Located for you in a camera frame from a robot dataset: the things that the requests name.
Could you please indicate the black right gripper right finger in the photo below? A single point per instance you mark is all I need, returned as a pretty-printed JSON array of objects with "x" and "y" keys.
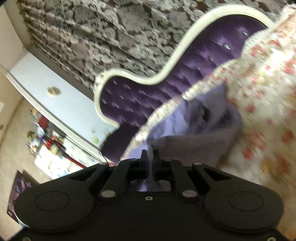
[{"x": 175, "y": 173}]

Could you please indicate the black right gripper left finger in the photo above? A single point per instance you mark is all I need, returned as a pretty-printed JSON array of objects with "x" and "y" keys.
[{"x": 122, "y": 176}]

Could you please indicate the lavender zip hooded jacket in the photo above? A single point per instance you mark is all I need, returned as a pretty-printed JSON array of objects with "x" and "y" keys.
[{"x": 200, "y": 130}]

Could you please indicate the red vacuum cleaner tube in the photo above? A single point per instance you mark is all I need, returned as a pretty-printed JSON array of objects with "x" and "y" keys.
[{"x": 65, "y": 155}]

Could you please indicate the white illustrated storage box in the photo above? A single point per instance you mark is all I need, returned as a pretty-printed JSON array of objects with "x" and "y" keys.
[{"x": 54, "y": 166}]

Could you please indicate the white door with stickers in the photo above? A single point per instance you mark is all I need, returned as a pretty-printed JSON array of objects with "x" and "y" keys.
[{"x": 61, "y": 103}]

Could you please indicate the cluttered shelf with items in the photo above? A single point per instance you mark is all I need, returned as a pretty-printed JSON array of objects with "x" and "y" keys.
[{"x": 43, "y": 130}]

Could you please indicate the floral quilted bedspread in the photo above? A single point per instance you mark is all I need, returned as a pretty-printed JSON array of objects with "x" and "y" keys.
[{"x": 261, "y": 86}]

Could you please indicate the purple tufted headboard white frame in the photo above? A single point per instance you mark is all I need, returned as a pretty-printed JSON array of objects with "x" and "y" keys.
[{"x": 125, "y": 100}]

